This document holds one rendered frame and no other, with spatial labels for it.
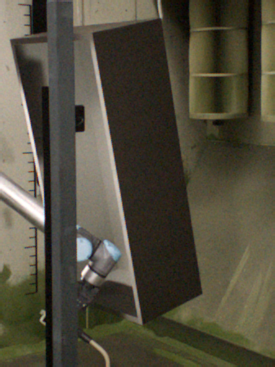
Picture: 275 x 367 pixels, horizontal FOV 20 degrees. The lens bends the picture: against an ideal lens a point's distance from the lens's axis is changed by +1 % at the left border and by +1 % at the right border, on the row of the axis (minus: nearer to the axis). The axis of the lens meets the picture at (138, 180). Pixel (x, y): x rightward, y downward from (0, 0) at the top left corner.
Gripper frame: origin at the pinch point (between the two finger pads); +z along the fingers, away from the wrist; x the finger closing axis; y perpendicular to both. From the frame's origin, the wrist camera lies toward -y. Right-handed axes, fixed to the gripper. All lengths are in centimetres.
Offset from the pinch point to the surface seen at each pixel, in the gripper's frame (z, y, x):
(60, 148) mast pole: -69, -25, -114
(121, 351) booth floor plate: 24, 39, 100
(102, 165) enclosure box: -54, -24, 66
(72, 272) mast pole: -45, -5, -110
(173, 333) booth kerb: 3, 57, 114
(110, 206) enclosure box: -39, -10, 70
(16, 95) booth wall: -55, -82, 92
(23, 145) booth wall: -36, -65, 95
